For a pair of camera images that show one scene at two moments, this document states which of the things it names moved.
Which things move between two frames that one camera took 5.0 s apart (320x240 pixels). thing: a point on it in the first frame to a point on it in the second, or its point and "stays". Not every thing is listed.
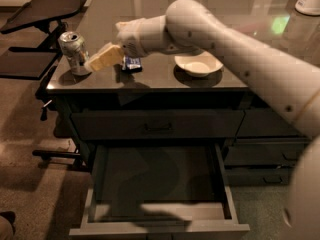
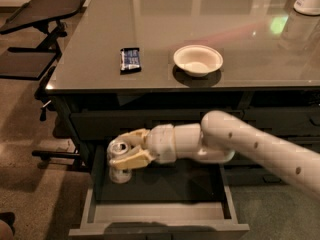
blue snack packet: [131, 64] stays
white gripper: [134, 39] to [162, 143]
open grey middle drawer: [143, 189] stays
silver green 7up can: [72, 44] to [117, 149]
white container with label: [308, 1] stays
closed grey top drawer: [158, 125] stays
